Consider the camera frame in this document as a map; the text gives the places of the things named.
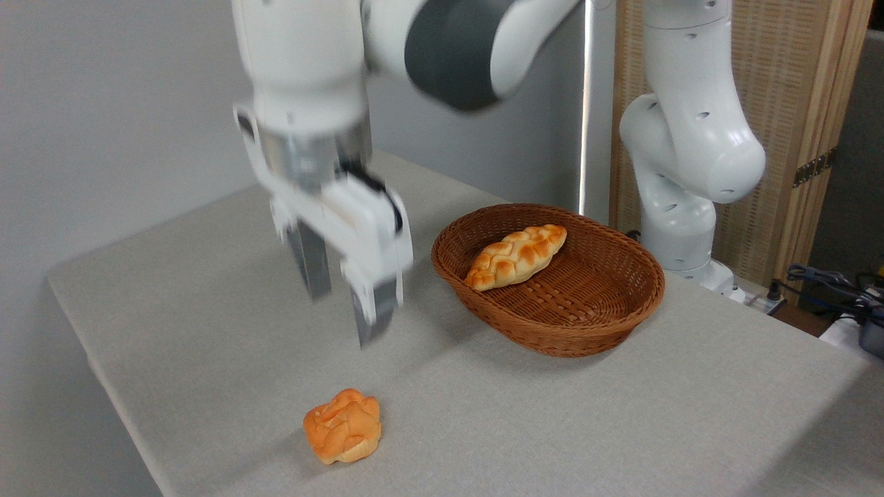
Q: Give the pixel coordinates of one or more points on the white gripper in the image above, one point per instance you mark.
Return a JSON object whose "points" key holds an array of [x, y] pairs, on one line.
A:
{"points": [[359, 221]]}

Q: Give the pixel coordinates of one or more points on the round bread roll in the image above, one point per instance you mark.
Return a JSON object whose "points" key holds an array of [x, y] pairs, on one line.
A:
{"points": [[343, 428]]}

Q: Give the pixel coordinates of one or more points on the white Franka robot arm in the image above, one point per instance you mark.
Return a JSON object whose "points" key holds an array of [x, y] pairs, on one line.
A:
{"points": [[304, 62]]}

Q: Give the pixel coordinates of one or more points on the long braided bread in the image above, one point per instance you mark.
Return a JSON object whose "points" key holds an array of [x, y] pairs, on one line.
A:
{"points": [[516, 255]]}

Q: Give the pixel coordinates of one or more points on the grey tablecloth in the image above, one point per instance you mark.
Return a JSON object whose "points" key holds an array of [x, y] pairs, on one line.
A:
{"points": [[552, 428]]}

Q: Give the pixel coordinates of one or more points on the brown wicker basket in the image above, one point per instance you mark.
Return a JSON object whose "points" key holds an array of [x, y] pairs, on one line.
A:
{"points": [[608, 304]]}

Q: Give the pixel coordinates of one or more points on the white vertical pole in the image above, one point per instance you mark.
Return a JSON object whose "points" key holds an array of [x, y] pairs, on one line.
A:
{"points": [[586, 124]]}

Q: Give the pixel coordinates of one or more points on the black screen hinge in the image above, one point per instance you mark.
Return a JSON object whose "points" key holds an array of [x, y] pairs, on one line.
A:
{"points": [[815, 167]]}

